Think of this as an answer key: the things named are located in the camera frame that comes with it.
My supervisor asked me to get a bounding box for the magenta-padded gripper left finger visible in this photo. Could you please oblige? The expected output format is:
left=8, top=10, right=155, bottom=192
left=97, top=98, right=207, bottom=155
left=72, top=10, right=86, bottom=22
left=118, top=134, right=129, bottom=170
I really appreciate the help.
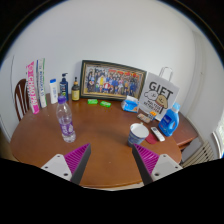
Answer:
left=40, top=143, right=92, bottom=185

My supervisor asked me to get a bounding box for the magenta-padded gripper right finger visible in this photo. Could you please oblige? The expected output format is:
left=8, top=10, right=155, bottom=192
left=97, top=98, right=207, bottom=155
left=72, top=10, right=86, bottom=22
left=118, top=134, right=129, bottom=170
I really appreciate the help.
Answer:
left=131, top=143, right=184, bottom=186

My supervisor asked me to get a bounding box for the clear purple-capped water bottle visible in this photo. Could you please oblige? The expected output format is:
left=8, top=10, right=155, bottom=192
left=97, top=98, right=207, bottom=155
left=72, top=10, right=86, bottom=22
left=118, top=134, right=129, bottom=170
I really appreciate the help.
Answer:
left=55, top=95, right=77, bottom=144

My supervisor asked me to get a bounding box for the flat round red coaster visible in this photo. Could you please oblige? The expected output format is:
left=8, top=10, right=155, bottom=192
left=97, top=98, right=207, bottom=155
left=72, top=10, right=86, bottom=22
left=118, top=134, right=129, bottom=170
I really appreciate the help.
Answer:
left=145, top=132, right=160, bottom=145

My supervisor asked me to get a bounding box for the white remote control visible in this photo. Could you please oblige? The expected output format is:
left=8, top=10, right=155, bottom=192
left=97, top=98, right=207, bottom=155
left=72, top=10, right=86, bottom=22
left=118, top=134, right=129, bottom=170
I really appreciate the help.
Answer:
left=150, top=126, right=166, bottom=142

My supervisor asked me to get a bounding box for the blue patterned white cup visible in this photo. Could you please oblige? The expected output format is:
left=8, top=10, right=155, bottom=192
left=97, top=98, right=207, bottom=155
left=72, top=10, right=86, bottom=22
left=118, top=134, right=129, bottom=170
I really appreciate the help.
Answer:
left=127, top=122, right=150, bottom=148

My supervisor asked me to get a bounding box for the blue detergent bottle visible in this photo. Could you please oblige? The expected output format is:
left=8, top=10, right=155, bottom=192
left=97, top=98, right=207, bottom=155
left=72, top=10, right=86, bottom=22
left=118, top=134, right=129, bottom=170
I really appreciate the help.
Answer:
left=157, top=102, right=182, bottom=138

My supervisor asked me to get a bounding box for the colourful puzzle cube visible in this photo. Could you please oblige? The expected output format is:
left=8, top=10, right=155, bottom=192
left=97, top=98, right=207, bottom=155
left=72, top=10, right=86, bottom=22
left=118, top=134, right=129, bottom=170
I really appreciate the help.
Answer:
left=148, top=110, right=158, bottom=122

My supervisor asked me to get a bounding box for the small clear snack packet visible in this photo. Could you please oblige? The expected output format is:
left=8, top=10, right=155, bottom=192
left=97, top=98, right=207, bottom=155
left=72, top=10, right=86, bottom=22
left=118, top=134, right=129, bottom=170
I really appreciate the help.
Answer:
left=136, top=113, right=153, bottom=124

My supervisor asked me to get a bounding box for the blue tissue pack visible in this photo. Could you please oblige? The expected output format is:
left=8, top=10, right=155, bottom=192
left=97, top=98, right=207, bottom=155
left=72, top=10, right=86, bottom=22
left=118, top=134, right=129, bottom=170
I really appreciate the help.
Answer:
left=120, top=95, right=140, bottom=114

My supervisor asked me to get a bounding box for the white printed paper gift bag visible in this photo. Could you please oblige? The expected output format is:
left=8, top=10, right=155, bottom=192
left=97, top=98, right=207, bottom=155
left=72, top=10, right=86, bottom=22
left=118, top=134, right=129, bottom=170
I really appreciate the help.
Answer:
left=138, top=66, right=180, bottom=122

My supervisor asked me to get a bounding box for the white blue-capped lotion bottle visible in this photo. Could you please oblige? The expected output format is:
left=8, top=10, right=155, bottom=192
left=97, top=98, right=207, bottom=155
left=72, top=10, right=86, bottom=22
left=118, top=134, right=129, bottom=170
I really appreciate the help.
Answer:
left=49, top=78, right=59, bottom=105

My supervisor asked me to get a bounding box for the amber pump bottle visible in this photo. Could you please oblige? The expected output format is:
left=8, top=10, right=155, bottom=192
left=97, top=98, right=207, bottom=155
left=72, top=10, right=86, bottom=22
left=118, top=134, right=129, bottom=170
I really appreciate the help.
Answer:
left=71, top=76, right=81, bottom=102

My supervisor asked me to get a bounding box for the dark blue pump bottle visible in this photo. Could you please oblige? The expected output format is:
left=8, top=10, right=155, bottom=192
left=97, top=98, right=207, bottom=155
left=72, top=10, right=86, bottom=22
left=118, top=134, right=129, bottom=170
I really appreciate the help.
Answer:
left=59, top=72, right=70, bottom=102

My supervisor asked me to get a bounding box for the brown wooden chair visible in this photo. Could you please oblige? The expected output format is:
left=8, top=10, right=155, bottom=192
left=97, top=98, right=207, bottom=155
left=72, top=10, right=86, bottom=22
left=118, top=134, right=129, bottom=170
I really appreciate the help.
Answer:
left=14, top=78, right=31, bottom=122

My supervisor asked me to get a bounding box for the pink tall tube box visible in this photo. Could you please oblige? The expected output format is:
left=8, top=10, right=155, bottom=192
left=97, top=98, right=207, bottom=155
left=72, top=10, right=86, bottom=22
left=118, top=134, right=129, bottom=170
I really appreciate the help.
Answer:
left=25, top=60, right=40, bottom=115

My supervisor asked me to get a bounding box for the green and white tube box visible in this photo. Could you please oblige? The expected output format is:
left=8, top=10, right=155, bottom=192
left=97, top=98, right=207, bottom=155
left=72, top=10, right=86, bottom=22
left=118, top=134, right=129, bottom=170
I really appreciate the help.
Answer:
left=35, top=58, right=48, bottom=109

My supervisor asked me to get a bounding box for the framed group photo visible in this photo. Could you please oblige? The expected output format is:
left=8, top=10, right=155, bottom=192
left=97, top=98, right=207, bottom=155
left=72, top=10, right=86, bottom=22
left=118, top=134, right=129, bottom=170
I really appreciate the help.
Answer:
left=79, top=59, right=148, bottom=102

